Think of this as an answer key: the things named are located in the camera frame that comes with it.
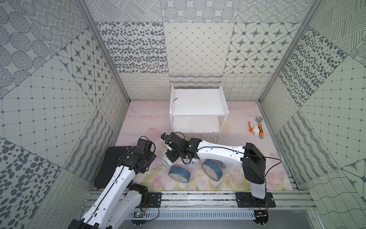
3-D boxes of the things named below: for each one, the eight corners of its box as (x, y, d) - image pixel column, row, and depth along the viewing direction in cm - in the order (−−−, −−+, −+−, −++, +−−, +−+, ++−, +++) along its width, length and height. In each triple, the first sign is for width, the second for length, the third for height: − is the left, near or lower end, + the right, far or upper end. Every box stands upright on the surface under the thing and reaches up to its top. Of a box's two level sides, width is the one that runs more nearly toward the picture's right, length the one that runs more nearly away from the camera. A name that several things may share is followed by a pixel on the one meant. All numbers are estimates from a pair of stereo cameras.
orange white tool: (249, 134, 103) (251, 132, 100) (248, 124, 109) (249, 121, 106) (261, 136, 102) (263, 134, 99) (259, 125, 108) (261, 123, 105)
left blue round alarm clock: (170, 178, 83) (168, 171, 74) (173, 170, 86) (172, 163, 77) (187, 185, 81) (187, 180, 72) (190, 177, 84) (191, 170, 75)
